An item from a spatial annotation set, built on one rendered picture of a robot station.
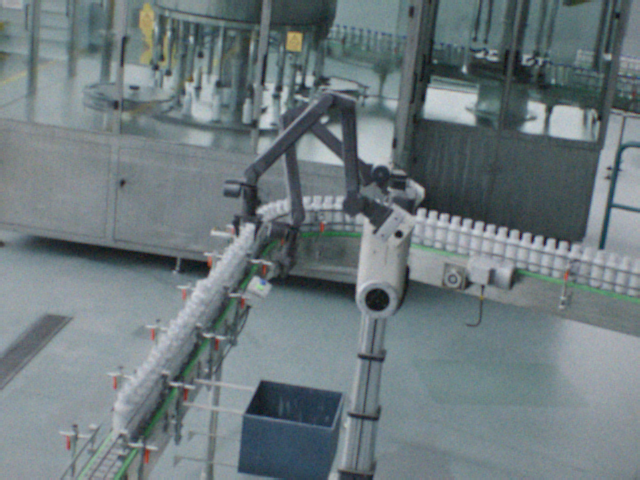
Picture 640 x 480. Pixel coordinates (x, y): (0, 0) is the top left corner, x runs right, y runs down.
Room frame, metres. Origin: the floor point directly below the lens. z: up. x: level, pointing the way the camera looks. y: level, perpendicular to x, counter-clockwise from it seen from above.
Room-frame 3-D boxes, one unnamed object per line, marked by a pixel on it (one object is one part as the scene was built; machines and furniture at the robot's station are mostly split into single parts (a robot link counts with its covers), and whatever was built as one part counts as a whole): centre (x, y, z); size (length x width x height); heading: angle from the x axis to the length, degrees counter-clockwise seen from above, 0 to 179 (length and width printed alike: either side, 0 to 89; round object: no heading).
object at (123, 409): (3.37, 0.53, 1.08); 0.06 x 0.06 x 0.17
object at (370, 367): (4.48, -0.25, 0.74); 0.11 x 0.11 x 0.40; 83
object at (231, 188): (4.29, 0.31, 1.60); 0.12 x 0.09 x 0.12; 86
